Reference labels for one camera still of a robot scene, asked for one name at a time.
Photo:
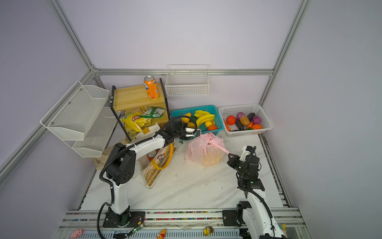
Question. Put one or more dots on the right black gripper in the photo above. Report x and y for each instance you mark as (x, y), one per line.
(233, 161)

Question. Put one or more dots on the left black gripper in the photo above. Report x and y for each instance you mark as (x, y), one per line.
(184, 124)

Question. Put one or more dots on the pink plastic grocery bag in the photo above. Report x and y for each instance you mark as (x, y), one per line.
(206, 150)

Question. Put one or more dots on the white canvas tote bag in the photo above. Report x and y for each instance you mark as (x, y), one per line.
(147, 173)

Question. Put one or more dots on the red cola can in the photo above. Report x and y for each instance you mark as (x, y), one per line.
(151, 155)

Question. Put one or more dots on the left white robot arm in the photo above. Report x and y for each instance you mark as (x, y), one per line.
(120, 166)

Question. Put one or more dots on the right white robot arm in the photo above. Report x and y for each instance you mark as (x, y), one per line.
(254, 213)

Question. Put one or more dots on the yellow banana bunch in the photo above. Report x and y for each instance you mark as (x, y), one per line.
(203, 116)

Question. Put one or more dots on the green snack bag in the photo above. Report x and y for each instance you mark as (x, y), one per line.
(153, 113)

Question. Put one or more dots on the teal plastic fruit basket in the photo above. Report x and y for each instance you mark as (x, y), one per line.
(208, 108)

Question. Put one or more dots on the white plastic vegetable basket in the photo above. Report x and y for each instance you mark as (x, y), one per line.
(226, 111)

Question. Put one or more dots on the dark purple eggplant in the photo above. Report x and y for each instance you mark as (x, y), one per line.
(239, 125)

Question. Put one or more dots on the red tomato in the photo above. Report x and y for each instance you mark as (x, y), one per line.
(231, 120)

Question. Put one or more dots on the yellow chips bag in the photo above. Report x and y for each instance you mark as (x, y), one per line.
(135, 121)

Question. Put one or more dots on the brown potato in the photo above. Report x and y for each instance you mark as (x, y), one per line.
(244, 120)

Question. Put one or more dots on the purple round vegetable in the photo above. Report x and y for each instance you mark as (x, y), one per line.
(257, 120)

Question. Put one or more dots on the orange soda can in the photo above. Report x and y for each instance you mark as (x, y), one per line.
(151, 87)

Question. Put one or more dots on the wooden three-tier shelf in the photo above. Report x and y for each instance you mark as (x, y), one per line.
(125, 100)

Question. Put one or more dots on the white mesh two-tier rack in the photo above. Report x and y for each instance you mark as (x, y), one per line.
(83, 119)

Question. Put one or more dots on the pink pig toy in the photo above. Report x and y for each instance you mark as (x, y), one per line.
(76, 234)

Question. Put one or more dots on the white wire wall basket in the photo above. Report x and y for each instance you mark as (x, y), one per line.
(185, 80)

